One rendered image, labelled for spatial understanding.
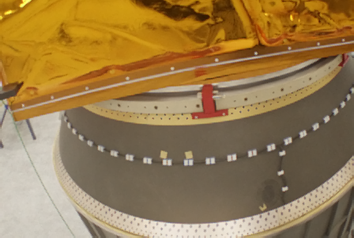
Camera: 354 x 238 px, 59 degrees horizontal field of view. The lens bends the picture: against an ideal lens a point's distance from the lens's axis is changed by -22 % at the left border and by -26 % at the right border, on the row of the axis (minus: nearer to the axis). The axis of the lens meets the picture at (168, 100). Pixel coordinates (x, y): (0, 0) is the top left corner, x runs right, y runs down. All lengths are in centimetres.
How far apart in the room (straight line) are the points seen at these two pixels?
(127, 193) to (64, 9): 82
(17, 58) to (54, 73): 18
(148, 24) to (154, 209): 74
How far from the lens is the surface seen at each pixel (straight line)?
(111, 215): 172
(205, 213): 151
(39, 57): 135
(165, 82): 140
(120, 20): 126
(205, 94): 133
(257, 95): 138
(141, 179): 156
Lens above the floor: 236
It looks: 28 degrees down
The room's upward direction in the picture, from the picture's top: 13 degrees counter-clockwise
